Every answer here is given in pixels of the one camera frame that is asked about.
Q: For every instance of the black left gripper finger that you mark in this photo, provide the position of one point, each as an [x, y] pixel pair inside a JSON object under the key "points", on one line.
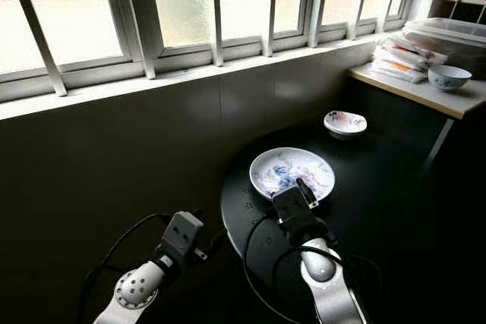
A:
{"points": [[214, 242]]}

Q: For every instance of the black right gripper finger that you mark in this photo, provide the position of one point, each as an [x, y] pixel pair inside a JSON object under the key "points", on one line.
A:
{"points": [[307, 191]]}

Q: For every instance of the white floral plate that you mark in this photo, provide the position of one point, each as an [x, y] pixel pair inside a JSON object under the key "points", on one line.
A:
{"points": [[269, 168]]}

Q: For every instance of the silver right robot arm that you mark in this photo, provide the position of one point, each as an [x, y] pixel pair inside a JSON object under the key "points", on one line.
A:
{"points": [[319, 263]]}

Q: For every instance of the small floral white bowl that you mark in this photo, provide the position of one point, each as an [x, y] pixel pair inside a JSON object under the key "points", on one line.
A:
{"points": [[345, 121]]}

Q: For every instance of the round black table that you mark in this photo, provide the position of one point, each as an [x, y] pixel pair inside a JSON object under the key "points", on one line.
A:
{"points": [[387, 210]]}

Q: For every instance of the light wooden side table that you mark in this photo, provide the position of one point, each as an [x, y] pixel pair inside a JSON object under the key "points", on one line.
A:
{"points": [[418, 95]]}

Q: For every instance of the stack of plastic packets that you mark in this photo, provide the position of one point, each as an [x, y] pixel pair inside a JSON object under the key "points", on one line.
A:
{"points": [[399, 61]]}

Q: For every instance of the blue patterned white bowl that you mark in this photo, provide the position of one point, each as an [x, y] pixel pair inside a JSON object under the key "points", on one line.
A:
{"points": [[449, 80]]}

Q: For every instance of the clear plastic container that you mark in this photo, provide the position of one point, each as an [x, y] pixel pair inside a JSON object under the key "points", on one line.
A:
{"points": [[452, 32]]}

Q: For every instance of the white barred window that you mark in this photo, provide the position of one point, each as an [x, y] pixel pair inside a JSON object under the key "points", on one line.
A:
{"points": [[143, 36]]}

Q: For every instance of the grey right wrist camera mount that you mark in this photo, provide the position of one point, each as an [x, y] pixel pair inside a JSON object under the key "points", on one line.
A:
{"points": [[290, 204]]}

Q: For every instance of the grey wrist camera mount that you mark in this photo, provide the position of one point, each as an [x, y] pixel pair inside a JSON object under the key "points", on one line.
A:
{"points": [[184, 233], [290, 204]]}

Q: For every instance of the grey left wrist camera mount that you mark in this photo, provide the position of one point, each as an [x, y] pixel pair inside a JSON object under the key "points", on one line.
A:
{"points": [[184, 233]]}

